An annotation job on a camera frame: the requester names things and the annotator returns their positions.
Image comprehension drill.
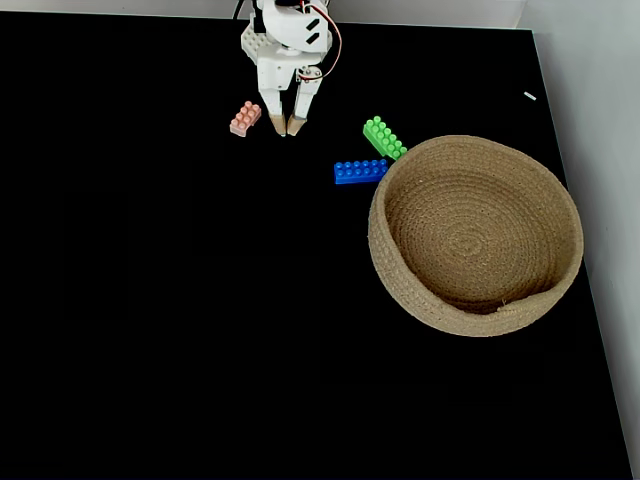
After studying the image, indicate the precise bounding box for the green lego block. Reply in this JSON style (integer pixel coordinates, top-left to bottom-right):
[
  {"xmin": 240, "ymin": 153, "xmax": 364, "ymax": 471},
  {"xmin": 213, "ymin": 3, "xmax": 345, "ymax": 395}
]
[{"xmin": 362, "ymin": 115, "xmax": 409, "ymax": 162}]

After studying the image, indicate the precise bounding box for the red and white servo cable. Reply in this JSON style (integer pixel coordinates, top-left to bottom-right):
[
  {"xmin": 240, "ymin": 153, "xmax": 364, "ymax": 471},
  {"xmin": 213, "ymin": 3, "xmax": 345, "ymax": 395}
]
[{"xmin": 298, "ymin": 1, "xmax": 344, "ymax": 81}]

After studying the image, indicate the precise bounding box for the blue lego block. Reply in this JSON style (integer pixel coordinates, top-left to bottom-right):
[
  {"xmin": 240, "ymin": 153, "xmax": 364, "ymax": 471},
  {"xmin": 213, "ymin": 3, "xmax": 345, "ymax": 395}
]
[{"xmin": 333, "ymin": 159, "xmax": 390, "ymax": 186}]

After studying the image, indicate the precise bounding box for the pink lego block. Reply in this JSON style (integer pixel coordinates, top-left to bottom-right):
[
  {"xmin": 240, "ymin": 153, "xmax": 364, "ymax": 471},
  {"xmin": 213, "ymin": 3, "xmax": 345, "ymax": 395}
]
[{"xmin": 229, "ymin": 100, "xmax": 263, "ymax": 138}]

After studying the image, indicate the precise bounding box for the woven jute basket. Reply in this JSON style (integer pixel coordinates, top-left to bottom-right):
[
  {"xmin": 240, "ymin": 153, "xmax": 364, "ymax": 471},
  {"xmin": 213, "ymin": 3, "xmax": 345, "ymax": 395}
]
[{"xmin": 367, "ymin": 134, "xmax": 585, "ymax": 338}]

